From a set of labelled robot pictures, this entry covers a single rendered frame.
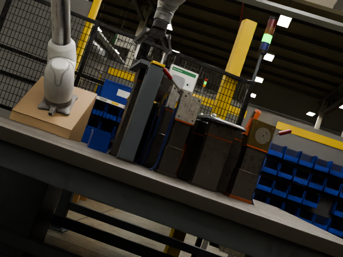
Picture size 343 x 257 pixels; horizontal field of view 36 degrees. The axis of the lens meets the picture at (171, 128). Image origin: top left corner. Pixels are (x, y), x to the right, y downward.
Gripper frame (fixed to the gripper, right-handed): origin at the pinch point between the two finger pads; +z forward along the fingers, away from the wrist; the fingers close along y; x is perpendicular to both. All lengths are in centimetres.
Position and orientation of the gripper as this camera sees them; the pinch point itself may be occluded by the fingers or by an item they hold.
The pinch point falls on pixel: (148, 60)
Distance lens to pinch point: 263.9
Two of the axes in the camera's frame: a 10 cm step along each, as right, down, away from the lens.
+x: 0.5, 0.8, 10.0
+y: 9.5, 3.2, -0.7
